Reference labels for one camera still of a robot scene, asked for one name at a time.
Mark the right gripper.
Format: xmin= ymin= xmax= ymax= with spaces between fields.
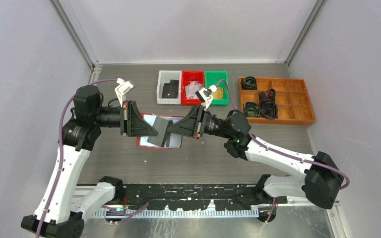
xmin=167 ymin=104 xmax=233 ymax=139

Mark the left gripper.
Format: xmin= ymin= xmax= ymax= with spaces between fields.
xmin=92 ymin=100 xmax=158 ymax=136

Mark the red card holder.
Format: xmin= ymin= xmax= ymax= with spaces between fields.
xmin=136 ymin=113 xmax=183 ymax=149

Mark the dark grey card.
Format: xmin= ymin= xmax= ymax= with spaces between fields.
xmin=147 ymin=116 xmax=174 ymax=148

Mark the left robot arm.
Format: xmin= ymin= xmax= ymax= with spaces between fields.
xmin=21 ymin=85 xmax=158 ymax=238

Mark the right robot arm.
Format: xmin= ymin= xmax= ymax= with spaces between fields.
xmin=167 ymin=106 xmax=348 ymax=209

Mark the silver card in red bin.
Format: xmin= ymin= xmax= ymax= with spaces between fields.
xmin=185 ymin=81 xmax=203 ymax=99

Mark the black card in white bin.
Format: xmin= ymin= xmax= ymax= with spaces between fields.
xmin=161 ymin=79 xmax=180 ymax=99

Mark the gold card in green bin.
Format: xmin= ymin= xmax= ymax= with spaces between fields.
xmin=211 ymin=87 xmax=224 ymax=100

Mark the red plastic bin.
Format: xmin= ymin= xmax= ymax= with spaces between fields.
xmin=181 ymin=71 xmax=205 ymax=105

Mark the white plastic bin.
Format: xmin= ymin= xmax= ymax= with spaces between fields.
xmin=156 ymin=70 xmax=182 ymax=105

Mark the green plastic bin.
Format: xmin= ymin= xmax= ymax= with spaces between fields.
xmin=204 ymin=71 xmax=229 ymax=106

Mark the rolled black belt lower left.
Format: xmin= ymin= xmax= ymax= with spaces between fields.
xmin=244 ymin=102 xmax=260 ymax=118

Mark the rolled black belt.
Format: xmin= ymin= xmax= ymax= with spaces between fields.
xmin=259 ymin=101 xmax=278 ymax=119
xmin=258 ymin=89 xmax=276 ymax=103
xmin=244 ymin=102 xmax=260 ymax=118
xmin=241 ymin=76 xmax=257 ymax=90

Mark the rolled black belt top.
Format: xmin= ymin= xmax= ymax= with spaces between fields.
xmin=241 ymin=76 xmax=257 ymax=90

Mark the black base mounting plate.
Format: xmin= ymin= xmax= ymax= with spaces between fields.
xmin=93 ymin=183 xmax=288 ymax=212

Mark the rolled black belt lower right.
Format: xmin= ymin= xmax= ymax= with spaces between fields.
xmin=259 ymin=101 xmax=278 ymax=119

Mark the rolled black belt middle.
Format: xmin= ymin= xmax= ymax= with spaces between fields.
xmin=258 ymin=89 xmax=276 ymax=103

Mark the orange compartment tray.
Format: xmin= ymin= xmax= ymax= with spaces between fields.
xmin=237 ymin=77 xmax=315 ymax=126

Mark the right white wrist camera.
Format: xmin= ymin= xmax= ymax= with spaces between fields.
xmin=195 ymin=85 xmax=217 ymax=109

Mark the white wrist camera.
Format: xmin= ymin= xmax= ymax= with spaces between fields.
xmin=115 ymin=78 xmax=134 ymax=107
xmin=195 ymin=85 xmax=217 ymax=109

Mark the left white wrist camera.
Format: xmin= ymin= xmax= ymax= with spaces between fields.
xmin=115 ymin=78 xmax=134 ymax=107

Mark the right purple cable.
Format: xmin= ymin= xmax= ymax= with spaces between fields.
xmin=215 ymin=78 xmax=351 ymax=225

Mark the purple cable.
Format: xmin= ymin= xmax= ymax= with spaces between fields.
xmin=215 ymin=78 xmax=351 ymax=225
xmin=34 ymin=78 xmax=150 ymax=238

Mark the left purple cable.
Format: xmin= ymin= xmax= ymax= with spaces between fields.
xmin=34 ymin=78 xmax=150 ymax=238

